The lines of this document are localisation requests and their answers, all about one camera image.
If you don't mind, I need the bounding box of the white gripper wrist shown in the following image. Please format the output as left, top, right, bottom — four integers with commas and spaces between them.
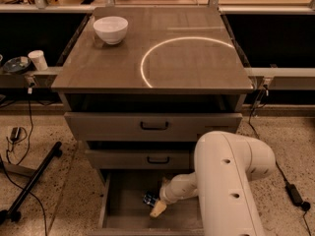
150, 177, 178, 218

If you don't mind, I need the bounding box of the blue pepsi can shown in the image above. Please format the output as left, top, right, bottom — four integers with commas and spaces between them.
143, 192, 158, 207

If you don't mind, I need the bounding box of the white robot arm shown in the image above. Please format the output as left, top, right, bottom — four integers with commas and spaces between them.
151, 131, 276, 236

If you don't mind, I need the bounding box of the open grey bottom drawer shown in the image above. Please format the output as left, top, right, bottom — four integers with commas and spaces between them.
88, 169, 204, 236

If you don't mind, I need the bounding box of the grey middle drawer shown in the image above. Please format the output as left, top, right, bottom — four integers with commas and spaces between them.
86, 149, 194, 169

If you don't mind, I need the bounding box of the grey drawer cabinet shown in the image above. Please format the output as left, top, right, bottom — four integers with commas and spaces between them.
51, 6, 254, 236

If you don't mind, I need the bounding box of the grey top drawer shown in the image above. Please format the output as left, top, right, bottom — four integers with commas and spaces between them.
65, 112, 242, 142

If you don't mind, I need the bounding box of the black power adapter right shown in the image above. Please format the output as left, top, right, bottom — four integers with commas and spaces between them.
285, 183, 303, 207

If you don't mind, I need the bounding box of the black power adapter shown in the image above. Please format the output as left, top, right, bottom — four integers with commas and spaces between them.
285, 183, 303, 207
10, 127, 21, 142

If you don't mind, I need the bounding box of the black stand leg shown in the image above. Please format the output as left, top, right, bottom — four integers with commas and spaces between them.
0, 142, 62, 224

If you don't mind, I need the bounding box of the black power adapter left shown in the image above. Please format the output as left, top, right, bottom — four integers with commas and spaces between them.
10, 127, 21, 142

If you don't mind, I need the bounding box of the white ceramic bowl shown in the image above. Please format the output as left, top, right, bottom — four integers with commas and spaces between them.
94, 16, 128, 45

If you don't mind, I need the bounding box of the white paper cup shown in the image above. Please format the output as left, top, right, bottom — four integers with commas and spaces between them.
28, 50, 48, 71

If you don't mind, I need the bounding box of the dark blue plate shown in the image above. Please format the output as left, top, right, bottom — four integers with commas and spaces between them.
3, 56, 31, 74

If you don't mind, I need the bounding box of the black cable right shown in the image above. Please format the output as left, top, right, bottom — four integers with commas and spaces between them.
247, 86, 315, 234

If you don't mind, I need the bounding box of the black cable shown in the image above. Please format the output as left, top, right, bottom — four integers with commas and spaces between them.
247, 86, 315, 234
0, 88, 49, 236

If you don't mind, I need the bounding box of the black cable left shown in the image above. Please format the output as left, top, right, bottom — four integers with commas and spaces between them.
0, 88, 49, 236

